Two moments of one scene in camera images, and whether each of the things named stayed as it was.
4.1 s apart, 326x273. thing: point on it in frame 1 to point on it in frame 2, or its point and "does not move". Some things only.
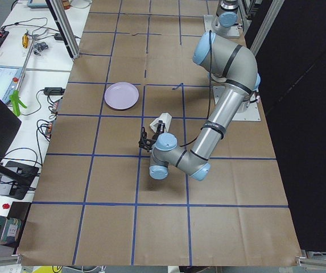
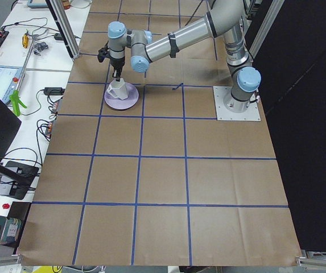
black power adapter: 54,91 does not move
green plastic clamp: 16,100 does not move
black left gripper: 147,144 to 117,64
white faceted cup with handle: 166,119 to 118,89
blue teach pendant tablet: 3,81 does not move
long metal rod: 25,63 does not move
